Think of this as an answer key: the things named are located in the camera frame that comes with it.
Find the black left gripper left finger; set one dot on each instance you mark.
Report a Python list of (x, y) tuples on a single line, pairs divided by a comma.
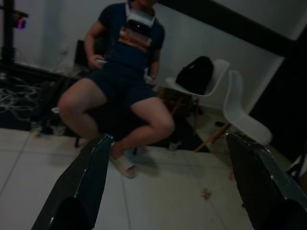
[(81, 187)]

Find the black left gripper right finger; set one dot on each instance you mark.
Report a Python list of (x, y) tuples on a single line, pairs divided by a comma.
[(263, 191)]

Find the beige slipper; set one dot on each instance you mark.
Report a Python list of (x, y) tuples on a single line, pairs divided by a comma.
[(124, 166)]

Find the small brown floor scrap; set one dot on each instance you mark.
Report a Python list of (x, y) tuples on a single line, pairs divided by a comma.
[(205, 193)]

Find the white plastic shell chair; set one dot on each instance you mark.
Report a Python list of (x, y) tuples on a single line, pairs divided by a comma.
[(216, 93), (236, 107)]

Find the white handheld controller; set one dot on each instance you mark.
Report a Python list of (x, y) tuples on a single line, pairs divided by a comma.
[(101, 61), (150, 79)]

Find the black backpack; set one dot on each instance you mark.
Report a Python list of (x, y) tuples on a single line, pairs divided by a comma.
[(195, 74)]

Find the seated person in dark clothes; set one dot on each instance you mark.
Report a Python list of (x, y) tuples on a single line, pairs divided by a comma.
[(134, 55)]

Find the black tripod stand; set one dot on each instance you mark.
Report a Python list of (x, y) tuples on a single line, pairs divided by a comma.
[(8, 36)]

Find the device with pink light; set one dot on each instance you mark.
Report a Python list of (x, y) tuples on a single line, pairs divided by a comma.
[(21, 22)]

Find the white VR headset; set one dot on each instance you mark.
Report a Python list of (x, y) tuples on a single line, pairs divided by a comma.
[(140, 20)]

